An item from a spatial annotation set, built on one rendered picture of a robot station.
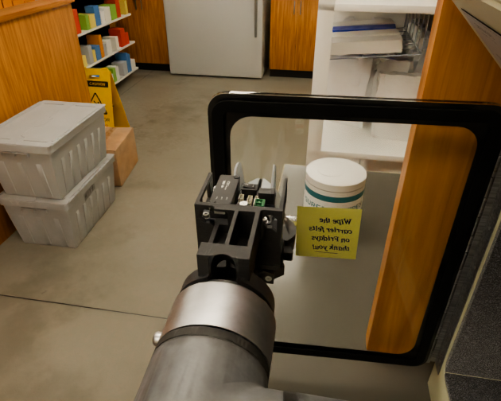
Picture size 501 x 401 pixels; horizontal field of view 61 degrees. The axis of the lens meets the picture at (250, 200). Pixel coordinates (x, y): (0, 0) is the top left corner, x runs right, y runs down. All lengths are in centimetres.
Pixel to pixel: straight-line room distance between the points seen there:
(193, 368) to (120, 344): 180
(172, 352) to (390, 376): 54
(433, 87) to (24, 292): 221
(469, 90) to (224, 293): 37
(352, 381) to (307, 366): 7
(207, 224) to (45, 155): 199
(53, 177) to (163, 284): 77
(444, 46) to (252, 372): 39
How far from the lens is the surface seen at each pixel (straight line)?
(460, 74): 53
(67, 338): 215
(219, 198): 35
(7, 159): 246
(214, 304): 27
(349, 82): 157
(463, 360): 67
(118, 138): 319
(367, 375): 75
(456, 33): 52
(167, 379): 25
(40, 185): 246
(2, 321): 235
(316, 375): 73
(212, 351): 25
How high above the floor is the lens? 153
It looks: 33 degrees down
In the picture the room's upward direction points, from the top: straight up
